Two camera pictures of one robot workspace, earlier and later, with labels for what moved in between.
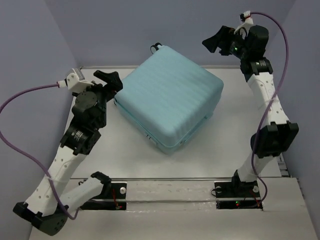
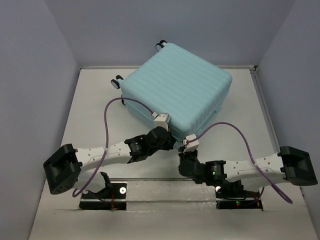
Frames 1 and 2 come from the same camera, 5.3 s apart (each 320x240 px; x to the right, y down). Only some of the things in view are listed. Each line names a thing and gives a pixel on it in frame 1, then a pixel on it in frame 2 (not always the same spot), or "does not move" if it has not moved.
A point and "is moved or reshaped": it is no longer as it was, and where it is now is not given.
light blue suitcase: [168, 97] is moved or reshaped
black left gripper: [116, 84] → [170, 141]
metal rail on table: [158, 178] does not move
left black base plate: [113, 196] does not move
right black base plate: [236, 194] does not move
